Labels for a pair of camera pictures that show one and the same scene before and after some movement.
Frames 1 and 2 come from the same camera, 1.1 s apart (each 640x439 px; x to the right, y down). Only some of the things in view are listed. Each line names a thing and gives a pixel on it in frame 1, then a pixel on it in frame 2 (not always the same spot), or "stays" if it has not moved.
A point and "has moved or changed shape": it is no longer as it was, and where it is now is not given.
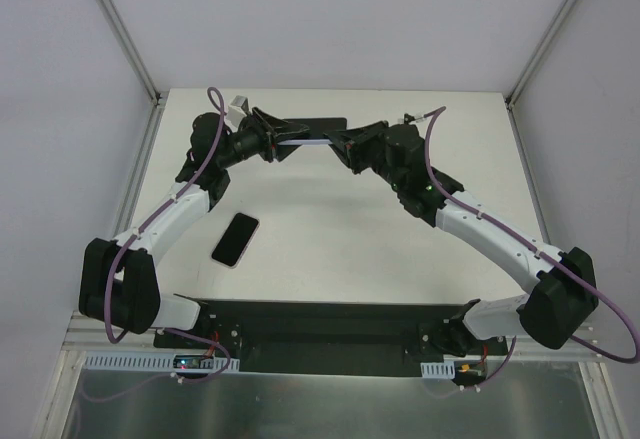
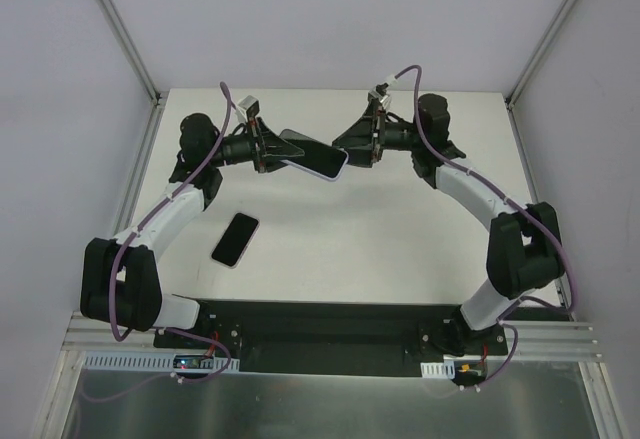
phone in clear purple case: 235,241 stays
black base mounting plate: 323,336 stays
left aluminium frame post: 107,6 stays
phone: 305,142 has moved or changed shape
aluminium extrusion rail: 87,333 stays
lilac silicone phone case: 318,126 has moved or changed shape
